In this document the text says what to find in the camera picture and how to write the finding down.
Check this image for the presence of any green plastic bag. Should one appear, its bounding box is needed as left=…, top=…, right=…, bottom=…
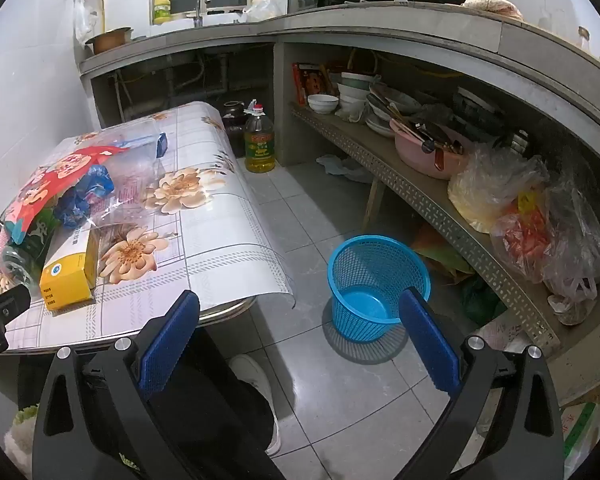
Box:
left=460, top=277, right=508, bottom=326

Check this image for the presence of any red printed box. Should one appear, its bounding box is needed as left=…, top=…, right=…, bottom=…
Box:
left=292, top=62, right=337, bottom=106

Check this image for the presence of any grey translucent plastic bag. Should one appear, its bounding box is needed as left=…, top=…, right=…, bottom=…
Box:
left=542, top=170, right=600, bottom=326

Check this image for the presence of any pink plastic basin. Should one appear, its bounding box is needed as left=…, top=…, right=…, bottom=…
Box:
left=390, top=119, right=473, bottom=180

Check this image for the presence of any white jug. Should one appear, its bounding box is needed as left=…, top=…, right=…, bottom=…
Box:
left=245, top=0, right=276, bottom=23

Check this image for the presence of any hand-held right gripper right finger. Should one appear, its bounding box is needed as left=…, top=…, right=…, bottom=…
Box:
left=395, top=287, right=566, bottom=480

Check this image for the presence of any white printed bag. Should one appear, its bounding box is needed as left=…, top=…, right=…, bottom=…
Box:
left=480, top=305, right=531, bottom=356

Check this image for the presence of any beige crumpled cloth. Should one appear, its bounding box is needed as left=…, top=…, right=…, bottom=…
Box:
left=461, top=0, right=525, bottom=22

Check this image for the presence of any white hanging plastic bag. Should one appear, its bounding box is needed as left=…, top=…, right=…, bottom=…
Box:
left=74, top=0, right=98, bottom=43

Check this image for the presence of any white cloth on floor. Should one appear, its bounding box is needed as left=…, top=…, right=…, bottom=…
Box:
left=316, top=155, right=373, bottom=183

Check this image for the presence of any stack of plates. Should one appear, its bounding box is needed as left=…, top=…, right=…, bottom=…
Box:
left=365, top=85, right=423, bottom=138

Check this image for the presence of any white fluffy cloth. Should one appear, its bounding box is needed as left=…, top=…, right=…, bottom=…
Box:
left=5, top=405, right=43, bottom=466

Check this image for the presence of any yellow white cardboard box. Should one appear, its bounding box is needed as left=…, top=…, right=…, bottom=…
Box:
left=39, top=227, right=101, bottom=311

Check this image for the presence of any clear plastic bag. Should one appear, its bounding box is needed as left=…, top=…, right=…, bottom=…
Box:
left=87, top=120, right=168, bottom=241

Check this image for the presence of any plastic bag with yellow flatbread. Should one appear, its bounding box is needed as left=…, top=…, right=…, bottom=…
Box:
left=447, top=142, right=548, bottom=233

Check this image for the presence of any red printed snack bag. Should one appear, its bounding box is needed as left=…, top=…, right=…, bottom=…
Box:
left=0, top=145, right=131, bottom=233

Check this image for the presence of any plastic bag with red contents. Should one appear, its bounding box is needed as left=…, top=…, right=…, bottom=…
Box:
left=490, top=195, right=556, bottom=283

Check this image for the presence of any clear plastic bottle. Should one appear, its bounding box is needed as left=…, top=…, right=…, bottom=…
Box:
left=0, top=247, right=36, bottom=291

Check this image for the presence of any blue plastic mesh basket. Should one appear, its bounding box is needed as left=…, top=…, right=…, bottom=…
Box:
left=327, top=235, right=431, bottom=343

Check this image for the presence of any bundle of chopsticks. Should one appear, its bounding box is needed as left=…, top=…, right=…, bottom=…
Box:
left=370, top=87, right=463, bottom=156

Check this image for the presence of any blue plastic wrapper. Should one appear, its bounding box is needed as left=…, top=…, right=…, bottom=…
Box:
left=55, top=164, right=116, bottom=228

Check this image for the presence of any copper basin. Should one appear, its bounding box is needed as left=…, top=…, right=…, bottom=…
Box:
left=86, top=27, right=132, bottom=55

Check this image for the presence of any grey concrete kitchen counter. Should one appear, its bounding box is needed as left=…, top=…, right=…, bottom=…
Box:
left=77, top=2, right=600, bottom=161

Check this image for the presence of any single white bowl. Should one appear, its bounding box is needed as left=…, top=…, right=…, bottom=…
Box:
left=307, top=94, right=340, bottom=114

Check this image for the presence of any person's black trouser leg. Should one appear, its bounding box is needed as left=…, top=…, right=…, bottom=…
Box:
left=150, top=375, right=276, bottom=480

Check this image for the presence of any person's white shoe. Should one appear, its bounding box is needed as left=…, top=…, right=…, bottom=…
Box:
left=229, top=354, right=282, bottom=456

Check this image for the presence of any grey drain pipe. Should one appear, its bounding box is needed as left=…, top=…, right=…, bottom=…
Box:
left=115, top=52, right=231, bottom=116

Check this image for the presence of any orange green bag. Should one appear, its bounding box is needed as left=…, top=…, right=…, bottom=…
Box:
left=410, top=230, right=473, bottom=276

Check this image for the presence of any stack of white bowls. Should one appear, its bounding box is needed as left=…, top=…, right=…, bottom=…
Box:
left=337, top=72, right=376, bottom=123

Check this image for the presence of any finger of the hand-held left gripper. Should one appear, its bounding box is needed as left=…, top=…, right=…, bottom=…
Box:
left=0, top=285, right=32, bottom=323

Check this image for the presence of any yellow cooking oil bottle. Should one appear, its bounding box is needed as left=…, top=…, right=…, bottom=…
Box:
left=244, top=102, right=276, bottom=173

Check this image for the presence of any floral plastic tablecloth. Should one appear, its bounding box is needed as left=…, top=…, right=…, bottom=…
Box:
left=0, top=101, right=298, bottom=356

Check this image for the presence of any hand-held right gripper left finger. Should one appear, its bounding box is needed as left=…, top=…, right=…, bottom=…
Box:
left=32, top=290, right=201, bottom=480

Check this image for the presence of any metal-rimmed table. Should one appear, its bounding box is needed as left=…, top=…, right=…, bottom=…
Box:
left=0, top=295, right=261, bottom=361

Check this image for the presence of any wooden shelf leg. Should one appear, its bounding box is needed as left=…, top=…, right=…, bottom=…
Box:
left=362, top=180, right=386, bottom=233

